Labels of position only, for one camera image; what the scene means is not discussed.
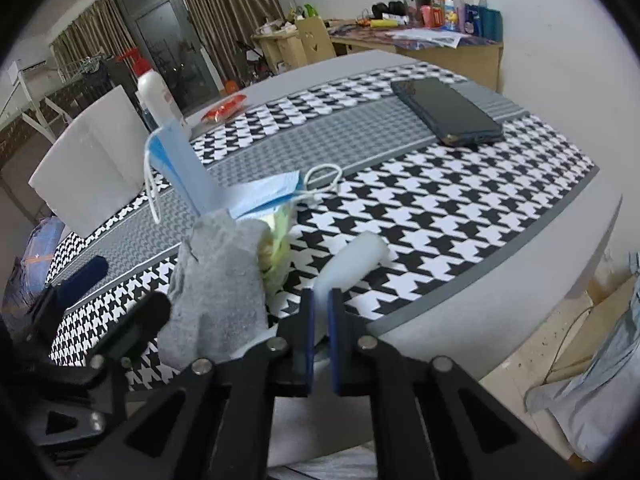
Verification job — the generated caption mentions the white plastic bottle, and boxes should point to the white plastic bottle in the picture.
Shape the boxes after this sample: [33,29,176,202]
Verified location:
[314,232,390,311]

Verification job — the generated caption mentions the black pouch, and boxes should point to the black pouch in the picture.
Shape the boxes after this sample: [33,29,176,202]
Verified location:
[371,1,408,18]

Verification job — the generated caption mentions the printed papers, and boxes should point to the printed papers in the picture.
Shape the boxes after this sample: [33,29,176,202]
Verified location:
[385,27,463,50]

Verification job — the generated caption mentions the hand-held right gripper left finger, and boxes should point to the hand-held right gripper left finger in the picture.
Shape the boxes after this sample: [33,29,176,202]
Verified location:
[65,287,316,480]

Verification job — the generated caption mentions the grey sock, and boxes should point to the grey sock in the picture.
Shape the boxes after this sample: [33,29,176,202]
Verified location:
[159,211,271,366]

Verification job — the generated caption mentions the white foam box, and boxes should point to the white foam box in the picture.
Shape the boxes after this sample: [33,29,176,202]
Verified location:
[28,85,151,236]

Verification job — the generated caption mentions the wooden desk with printed cover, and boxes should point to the wooden desk with printed cover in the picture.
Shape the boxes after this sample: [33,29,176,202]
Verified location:
[330,17,503,91]

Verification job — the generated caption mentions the glass balcony door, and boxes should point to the glass balcony door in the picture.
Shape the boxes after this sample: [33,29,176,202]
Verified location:
[112,0,223,111]

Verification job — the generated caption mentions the grey plastic bag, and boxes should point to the grey plastic bag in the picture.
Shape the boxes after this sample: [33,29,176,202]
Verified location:
[525,280,640,463]

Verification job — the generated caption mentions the row of toiletry bottles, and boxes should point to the row of toiletry bottles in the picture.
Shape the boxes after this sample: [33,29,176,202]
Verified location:
[400,0,503,38]

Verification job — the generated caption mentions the white air conditioner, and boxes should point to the white air conditioner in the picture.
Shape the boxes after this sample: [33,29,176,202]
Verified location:
[10,52,51,73]

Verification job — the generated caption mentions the pale blue face mask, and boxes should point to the pale blue face mask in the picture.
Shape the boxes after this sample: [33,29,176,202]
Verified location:
[222,162,345,221]

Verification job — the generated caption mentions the brown curtain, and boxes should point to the brown curtain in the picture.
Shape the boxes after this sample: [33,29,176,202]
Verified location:
[175,0,283,86]
[50,0,131,86]

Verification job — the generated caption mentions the red snack packet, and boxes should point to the red snack packet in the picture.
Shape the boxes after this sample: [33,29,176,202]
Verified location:
[201,94,248,123]

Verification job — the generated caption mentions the black phone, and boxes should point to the black phone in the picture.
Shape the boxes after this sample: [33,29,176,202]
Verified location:
[390,77,505,148]

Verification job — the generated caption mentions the houndstooth table mat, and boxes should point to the houndstooth table mat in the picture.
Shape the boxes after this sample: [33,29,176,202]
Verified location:
[47,62,601,391]

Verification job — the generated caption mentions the white metal bunk bed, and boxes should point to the white metal bunk bed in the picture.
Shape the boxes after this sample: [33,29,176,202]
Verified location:
[0,67,101,161]

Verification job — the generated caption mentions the white lotion pump bottle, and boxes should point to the white lotion pump bottle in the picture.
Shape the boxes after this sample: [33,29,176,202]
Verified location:
[116,49,183,133]

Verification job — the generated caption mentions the cardboard sheet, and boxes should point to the cardboard sheet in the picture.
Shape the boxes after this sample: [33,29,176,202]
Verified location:
[547,280,640,386]

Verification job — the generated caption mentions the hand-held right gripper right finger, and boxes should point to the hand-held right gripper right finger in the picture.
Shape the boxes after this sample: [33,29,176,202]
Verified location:
[327,287,576,480]

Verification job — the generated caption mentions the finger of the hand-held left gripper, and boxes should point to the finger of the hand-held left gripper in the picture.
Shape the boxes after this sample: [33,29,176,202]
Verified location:
[89,291,172,372]
[20,255,110,346]

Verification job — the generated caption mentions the wooden desk with drawers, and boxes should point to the wooden desk with drawers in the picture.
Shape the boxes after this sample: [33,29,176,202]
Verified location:
[251,22,306,73]

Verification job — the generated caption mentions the wooden chair with smiley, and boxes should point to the wooden chair with smiley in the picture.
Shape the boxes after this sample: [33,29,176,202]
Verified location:
[296,16,336,63]

